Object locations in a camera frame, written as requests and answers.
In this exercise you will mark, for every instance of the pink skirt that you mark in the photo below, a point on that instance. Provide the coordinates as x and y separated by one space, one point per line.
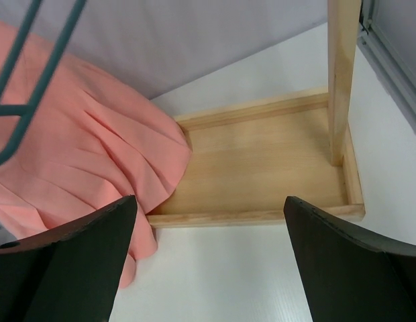
92 141

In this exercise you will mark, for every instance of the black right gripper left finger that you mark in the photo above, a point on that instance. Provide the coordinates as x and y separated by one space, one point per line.
71 272

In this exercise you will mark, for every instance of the wooden hanger rack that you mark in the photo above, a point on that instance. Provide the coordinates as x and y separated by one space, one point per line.
249 157

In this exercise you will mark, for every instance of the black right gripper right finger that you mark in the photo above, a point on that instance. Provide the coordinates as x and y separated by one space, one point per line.
350 273

